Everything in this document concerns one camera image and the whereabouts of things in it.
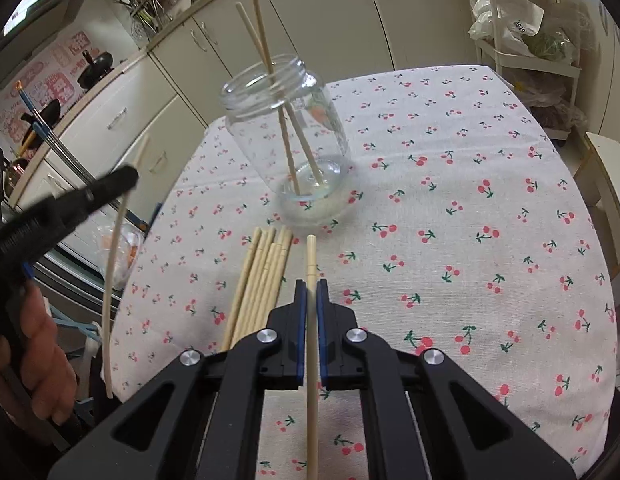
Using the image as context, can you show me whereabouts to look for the metal pole with blue grip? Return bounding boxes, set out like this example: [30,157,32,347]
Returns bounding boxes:
[14,82,99,187]

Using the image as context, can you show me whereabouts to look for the bunch of bamboo chopsticks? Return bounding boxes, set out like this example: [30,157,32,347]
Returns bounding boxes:
[221,226,294,352]

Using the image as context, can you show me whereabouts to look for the white stool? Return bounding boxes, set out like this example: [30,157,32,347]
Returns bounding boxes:
[572,131,620,307]

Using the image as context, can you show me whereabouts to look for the bamboo chopstick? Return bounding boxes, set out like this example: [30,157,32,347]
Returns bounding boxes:
[234,2,326,184]
[305,235,321,480]
[251,0,300,196]
[101,133,152,400]

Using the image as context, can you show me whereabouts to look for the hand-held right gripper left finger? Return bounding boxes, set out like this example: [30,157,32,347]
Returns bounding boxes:
[47,280,308,480]

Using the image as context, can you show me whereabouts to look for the black wok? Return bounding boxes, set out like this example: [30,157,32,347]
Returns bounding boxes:
[77,50,114,87]

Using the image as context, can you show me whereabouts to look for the utensil holder with utensils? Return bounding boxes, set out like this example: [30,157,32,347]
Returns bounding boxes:
[112,0,165,45]

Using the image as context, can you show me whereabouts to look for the cherry print tablecloth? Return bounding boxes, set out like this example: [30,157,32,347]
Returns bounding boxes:
[107,64,618,480]

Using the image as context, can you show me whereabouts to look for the clear plastic bag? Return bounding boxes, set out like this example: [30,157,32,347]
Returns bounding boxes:
[91,220,147,288]

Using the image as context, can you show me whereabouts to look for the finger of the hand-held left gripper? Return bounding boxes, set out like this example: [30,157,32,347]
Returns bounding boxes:
[44,166,141,223]

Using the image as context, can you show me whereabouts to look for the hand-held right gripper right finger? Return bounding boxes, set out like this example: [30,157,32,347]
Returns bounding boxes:
[316,279,576,480]

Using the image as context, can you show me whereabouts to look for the range hood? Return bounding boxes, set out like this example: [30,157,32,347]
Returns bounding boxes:
[0,0,112,88]

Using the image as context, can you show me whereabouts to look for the black frying pan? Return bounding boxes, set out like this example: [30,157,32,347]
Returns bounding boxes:
[20,98,62,137]

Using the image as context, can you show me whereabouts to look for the person's left hand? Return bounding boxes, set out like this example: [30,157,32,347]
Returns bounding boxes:
[0,287,79,425]

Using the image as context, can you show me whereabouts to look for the pink patterned wall stickers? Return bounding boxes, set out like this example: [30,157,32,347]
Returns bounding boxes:
[0,30,107,161]

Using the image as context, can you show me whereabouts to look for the clear bag of greens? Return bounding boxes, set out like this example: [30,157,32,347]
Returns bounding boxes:
[526,24,577,65]

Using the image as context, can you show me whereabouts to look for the white plastic bag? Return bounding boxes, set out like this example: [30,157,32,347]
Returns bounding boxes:
[468,0,545,45]

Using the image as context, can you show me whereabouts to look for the clear glass jar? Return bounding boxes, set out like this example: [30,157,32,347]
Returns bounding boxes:
[220,54,352,227]

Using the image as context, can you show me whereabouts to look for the cream tall cabinet doors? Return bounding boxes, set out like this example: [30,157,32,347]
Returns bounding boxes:
[255,0,473,83]

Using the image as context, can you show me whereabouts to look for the cream kitchen base cabinet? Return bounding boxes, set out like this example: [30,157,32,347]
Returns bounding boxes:
[5,0,263,291]

